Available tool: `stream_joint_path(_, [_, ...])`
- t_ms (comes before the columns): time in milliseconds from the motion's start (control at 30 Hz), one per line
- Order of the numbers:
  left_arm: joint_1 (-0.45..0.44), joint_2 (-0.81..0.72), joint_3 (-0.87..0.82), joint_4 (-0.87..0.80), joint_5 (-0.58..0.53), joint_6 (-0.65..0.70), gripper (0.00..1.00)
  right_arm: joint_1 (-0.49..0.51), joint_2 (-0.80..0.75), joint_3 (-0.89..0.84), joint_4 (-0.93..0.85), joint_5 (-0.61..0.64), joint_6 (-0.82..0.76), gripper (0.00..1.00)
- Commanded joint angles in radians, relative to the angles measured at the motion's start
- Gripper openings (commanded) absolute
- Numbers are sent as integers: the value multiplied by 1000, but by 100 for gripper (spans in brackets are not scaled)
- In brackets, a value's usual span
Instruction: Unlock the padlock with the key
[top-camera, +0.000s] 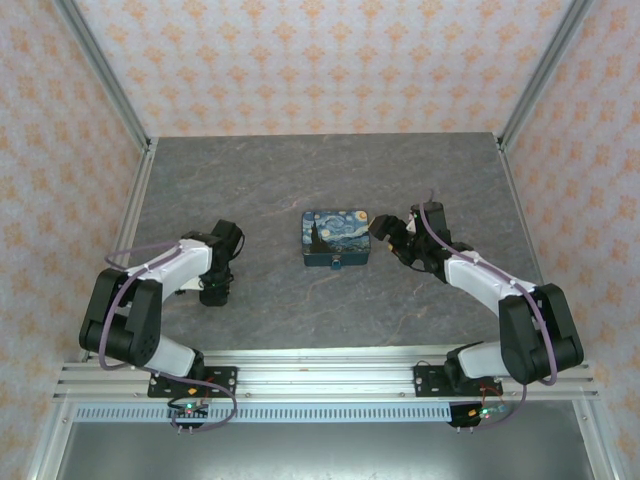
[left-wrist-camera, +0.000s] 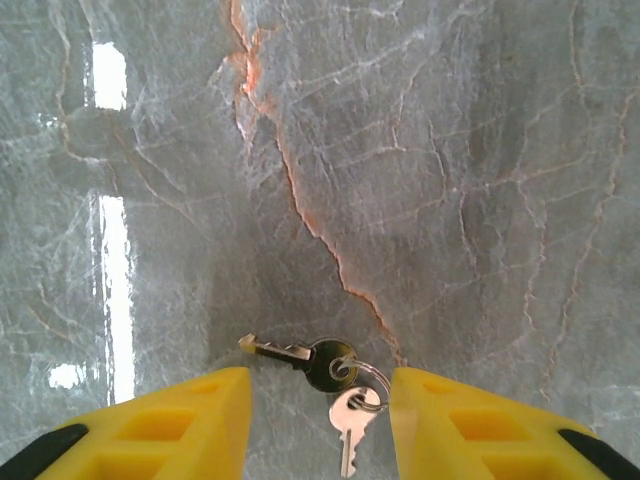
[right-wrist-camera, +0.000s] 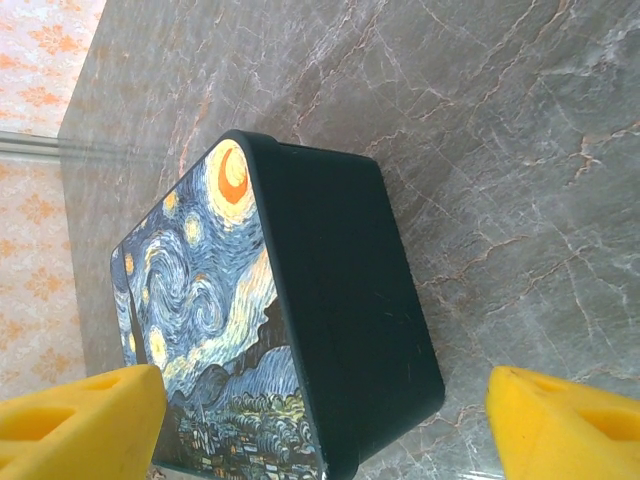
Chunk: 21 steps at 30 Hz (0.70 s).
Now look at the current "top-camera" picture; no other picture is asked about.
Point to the starry night tin box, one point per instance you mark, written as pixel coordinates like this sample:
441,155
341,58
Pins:
335,235

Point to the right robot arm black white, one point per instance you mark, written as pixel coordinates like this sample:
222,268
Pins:
475,275

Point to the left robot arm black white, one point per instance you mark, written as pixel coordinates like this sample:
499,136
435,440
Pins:
175,262

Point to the grey metal sheet panel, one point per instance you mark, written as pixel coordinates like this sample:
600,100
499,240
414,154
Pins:
325,450

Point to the aluminium table side rail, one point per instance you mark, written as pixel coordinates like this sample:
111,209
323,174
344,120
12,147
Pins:
520,200
135,210

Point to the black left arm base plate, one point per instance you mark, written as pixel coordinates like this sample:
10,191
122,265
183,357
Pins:
222,380

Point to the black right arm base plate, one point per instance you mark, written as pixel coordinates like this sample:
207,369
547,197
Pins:
427,382

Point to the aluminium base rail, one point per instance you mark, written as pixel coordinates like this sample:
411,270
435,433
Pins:
325,375

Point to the aluminium frame post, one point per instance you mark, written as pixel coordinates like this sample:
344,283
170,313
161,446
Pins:
545,75
105,75

